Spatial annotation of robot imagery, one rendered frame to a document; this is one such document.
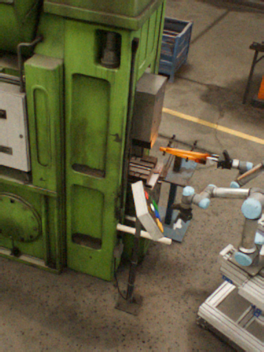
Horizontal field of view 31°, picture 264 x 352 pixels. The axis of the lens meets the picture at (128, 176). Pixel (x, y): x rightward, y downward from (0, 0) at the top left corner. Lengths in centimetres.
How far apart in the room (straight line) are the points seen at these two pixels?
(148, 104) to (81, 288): 175
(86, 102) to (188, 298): 195
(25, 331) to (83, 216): 101
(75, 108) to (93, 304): 170
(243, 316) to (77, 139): 188
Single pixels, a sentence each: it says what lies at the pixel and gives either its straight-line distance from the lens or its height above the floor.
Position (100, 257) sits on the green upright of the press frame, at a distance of 412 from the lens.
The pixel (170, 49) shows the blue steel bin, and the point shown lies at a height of 50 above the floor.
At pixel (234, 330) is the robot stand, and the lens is 391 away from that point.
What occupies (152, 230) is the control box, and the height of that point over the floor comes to 103.
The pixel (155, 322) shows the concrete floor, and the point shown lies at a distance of 410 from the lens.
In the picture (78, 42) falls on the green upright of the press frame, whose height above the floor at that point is 214.
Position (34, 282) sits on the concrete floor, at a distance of 432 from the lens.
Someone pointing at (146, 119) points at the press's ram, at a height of 155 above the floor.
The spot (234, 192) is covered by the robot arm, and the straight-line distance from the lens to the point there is 324.
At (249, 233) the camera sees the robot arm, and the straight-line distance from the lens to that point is 319.
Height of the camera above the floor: 334
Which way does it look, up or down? 38 degrees down
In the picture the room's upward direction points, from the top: 5 degrees clockwise
